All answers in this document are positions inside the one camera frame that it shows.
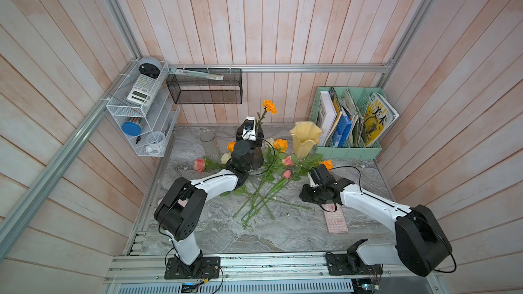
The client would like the orange carnation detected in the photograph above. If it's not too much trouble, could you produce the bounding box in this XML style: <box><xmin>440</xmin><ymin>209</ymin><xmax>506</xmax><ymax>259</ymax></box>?
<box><xmin>256</xmin><ymin>99</ymin><xmax>277</xmax><ymax>129</ymax></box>

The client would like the orange rose large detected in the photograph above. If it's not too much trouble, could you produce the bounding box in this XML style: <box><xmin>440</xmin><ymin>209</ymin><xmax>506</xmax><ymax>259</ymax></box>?
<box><xmin>233</xmin><ymin>139</ymin><xmax>289</xmax><ymax>229</ymax></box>

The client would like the cream rose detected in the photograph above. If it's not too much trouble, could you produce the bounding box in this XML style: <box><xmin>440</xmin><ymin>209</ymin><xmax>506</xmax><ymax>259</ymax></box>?
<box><xmin>221</xmin><ymin>152</ymin><xmax>232</xmax><ymax>165</ymax></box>

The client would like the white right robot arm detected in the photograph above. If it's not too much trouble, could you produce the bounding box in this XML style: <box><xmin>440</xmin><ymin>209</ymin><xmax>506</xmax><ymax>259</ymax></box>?
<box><xmin>300</xmin><ymin>165</ymin><xmax>454</xmax><ymax>277</ymax></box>

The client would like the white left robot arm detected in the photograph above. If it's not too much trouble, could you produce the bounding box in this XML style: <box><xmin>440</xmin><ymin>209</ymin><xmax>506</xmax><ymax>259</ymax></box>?
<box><xmin>154</xmin><ymin>117</ymin><xmax>264</xmax><ymax>268</ymax></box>

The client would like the dark purple glass vase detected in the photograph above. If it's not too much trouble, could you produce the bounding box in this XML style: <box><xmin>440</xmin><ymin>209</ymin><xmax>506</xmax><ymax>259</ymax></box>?
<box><xmin>251</xmin><ymin>146</ymin><xmax>264</xmax><ymax>170</ymax></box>

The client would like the pink calculator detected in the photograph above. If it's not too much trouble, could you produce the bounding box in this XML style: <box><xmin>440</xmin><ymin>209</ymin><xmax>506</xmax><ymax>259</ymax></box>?
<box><xmin>321</xmin><ymin>204</ymin><xmax>349</xmax><ymax>234</ymax></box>

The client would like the pink rose centre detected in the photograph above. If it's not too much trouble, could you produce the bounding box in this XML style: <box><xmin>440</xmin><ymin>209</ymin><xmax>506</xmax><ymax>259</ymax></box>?
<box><xmin>242</xmin><ymin>153</ymin><xmax>294</xmax><ymax>227</ymax></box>

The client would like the pink rose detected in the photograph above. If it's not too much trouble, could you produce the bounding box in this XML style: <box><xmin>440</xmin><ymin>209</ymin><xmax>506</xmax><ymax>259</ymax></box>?
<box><xmin>193</xmin><ymin>157</ymin><xmax>225</xmax><ymax>173</ymax></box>
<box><xmin>242</xmin><ymin>153</ymin><xmax>294</xmax><ymax>227</ymax></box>

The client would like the clear glass vase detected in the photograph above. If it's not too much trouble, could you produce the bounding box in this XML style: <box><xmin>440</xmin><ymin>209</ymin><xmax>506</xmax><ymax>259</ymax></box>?
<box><xmin>200</xmin><ymin>129</ymin><xmax>220</xmax><ymax>161</ymax></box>

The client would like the yellow ruffled vase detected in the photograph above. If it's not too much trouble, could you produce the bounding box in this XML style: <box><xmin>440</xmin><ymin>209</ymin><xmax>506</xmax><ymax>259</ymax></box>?
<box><xmin>290</xmin><ymin>121</ymin><xmax>324</xmax><ymax>160</ymax></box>

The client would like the blue folder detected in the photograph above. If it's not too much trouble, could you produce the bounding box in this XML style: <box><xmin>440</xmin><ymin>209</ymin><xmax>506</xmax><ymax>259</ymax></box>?
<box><xmin>332</xmin><ymin>108</ymin><xmax>352</xmax><ymax>148</ymax></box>

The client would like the pink rose left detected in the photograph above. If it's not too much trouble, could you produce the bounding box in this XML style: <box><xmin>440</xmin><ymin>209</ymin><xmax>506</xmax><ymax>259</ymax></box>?
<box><xmin>193</xmin><ymin>157</ymin><xmax>225</xmax><ymax>173</ymax></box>

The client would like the white book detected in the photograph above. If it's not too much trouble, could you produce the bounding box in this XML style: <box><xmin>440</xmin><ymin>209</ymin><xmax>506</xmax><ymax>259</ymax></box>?
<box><xmin>317</xmin><ymin>91</ymin><xmax>337</xmax><ymax>147</ymax></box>

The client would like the mint green file organizer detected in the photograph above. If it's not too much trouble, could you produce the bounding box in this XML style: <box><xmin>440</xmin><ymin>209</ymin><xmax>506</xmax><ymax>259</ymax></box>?
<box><xmin>309</xmin><ymin>87</ymin><xmax>386</xmax><ymax>160</ymax></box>

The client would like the yellow cover magazine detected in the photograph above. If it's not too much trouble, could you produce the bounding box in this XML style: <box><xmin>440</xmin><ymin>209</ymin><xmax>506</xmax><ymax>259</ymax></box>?
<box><xmin>362</xmin><ymin>92</ymin><xmax>400</xmax><ymax>148</ymax></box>

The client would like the white mug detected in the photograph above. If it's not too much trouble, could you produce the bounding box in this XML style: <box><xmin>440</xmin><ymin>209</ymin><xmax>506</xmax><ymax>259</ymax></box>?
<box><xmin>145</xmin><ymin>131</ymin><xmax>166</xmax><ymax>155</ymax></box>

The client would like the white desk calculator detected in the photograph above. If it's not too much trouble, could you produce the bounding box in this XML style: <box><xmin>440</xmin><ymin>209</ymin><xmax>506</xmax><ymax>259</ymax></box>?
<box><xmin>127</xmin><ymin>74</ymin><xmax>161</xmax><ymax>106</ymax></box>

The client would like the round grey speaker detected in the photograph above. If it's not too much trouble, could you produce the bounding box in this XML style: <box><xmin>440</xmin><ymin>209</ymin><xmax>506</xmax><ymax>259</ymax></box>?
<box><xmin>138</xmin><ymin>57</ymin><xmax>162</xmax><ymax>79</ymax></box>

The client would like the blue lidded jar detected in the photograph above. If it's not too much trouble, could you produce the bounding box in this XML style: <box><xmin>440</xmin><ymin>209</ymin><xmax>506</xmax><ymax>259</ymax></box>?
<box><xmin>121</xmin><ymin>117</ymin><xmax>143</xmax><ymax>137</ymax></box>

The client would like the black mesh wall basket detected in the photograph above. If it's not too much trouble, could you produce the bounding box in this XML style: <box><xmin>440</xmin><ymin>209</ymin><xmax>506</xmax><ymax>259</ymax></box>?
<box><xmin>166</xmin><ymin>68</ymin><xmax>243</xmax><ymax>105</ymax></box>

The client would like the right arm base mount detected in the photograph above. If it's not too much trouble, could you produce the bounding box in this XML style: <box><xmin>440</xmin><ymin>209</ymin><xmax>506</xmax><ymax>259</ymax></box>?
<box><xmin>324</xmin><ymin>239</ymin><xmax>383</xmax><ymax>276</ymax></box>

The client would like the white wire wall shelf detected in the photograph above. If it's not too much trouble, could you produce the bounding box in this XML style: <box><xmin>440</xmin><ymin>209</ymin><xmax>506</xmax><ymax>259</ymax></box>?
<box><xmin>106</xmin><ymin>60</ymin><xmax>180</xmax><ymax>157</ymax></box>

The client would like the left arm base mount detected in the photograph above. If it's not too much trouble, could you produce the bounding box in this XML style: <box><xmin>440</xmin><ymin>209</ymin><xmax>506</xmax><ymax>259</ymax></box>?
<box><xmin>164</xmin><ymin>257</ymin><xmax>221</xmax><ymax>280</ymax></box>

